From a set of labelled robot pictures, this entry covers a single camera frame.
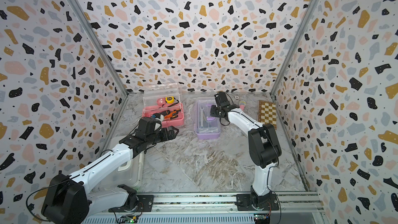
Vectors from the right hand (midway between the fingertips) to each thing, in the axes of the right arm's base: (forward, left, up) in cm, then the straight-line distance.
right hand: (215, 110), depth 97 cm
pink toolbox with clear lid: (+28, +50, -10) cm, 58 cm away
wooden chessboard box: (+7, -36, -10) cm, 38 cm away
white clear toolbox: (-39, +40, +1) cm, 56 cm away
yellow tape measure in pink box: (+11, +31, -2) cm, 33 cm away
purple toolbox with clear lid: (-10, +5, -3) cm, 12 cm away
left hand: (-17, +22, +4) cm, 28 cm away
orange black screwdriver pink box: (+3, +31, -8) cm, 32 cm away
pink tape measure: (+9, +37, -2) cm, 38 cm away
